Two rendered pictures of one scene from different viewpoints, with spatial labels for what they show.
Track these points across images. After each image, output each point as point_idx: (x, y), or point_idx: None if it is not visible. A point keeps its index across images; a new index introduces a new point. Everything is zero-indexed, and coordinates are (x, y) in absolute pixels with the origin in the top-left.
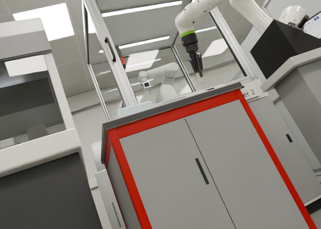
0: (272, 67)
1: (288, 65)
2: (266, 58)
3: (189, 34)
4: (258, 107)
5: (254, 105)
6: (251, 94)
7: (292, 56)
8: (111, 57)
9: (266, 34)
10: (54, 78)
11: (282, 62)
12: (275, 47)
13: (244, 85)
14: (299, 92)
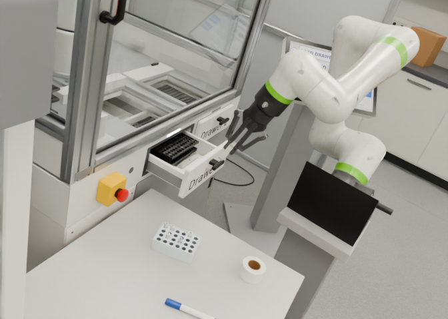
0: (312, 210)
1: (339, 256)
2: (317, 196)
3: (287, 105)
4: (215, 142)
5: (214, 139)
6: (223, 125)
7: (346, 239)
8: (101, 4)
9: (350, 190)
10: (15, 220)
11: (329, 225)
12: (342, 210)
13: (227, 110)
14: (311, 261)
